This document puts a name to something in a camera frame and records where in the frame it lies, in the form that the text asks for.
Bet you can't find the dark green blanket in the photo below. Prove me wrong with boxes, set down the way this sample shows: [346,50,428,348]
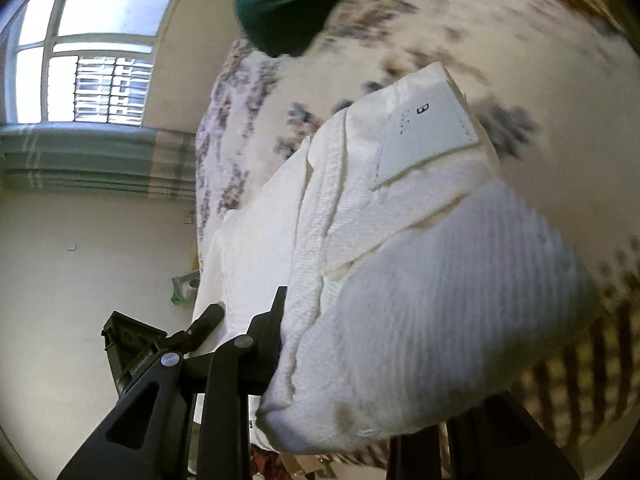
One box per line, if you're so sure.
[235,0,383,59]

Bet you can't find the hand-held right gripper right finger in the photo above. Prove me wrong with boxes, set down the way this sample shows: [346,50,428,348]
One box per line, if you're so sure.
[387,391,587,480]

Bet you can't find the green striped curtain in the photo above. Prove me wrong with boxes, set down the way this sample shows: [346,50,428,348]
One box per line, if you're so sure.
[0,124,197,203]

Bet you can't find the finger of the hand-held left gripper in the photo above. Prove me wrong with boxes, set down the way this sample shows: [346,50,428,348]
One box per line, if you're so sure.
[165,304,224,359]

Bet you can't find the barred window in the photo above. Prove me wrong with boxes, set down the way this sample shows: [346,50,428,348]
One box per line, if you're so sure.
[0,0,177,127]

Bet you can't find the green plastic bag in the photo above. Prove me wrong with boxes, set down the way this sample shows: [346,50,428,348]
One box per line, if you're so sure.
[171,269,201,307]

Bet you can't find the bed with floral sheet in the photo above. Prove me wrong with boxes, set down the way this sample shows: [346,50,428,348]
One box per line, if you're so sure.
[192,0,640,480]

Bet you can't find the white pants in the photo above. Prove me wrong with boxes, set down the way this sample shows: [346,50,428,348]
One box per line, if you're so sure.
[192,61,602,457]

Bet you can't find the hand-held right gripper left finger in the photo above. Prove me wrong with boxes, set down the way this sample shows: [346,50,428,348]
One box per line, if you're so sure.
[56,286,289,480]

